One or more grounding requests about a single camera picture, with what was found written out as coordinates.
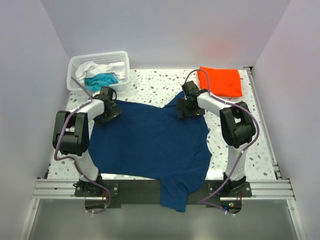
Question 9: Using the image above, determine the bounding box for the navy blue t shirt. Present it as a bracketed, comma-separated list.
[88, 99, 212, 212]

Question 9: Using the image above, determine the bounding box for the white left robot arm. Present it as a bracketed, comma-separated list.
[52, 87, 122, 196]

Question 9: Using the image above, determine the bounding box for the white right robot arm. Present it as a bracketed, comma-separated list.
[176, 81, 259, 197]

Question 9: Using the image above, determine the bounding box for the teal crumpled t shirt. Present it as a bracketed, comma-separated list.
[84, 73, 119, 92]

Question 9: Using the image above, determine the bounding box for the orange folded t shirt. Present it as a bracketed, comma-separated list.
[197, 66, 243, 98]

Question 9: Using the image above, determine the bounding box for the white plastic basket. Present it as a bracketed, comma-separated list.
[66, 51, 130, 92]

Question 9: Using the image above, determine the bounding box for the white crumpled t shirt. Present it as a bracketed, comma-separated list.
[75, 61, 126, 84]

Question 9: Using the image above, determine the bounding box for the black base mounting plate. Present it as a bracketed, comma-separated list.
[73, 178, 253, 214]

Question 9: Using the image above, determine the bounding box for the aluminium frame rail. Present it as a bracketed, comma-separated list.
[31, 177, 81, 200]

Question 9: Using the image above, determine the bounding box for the right side aluminium rail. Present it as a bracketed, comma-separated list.
[244, 66, 296, 201]

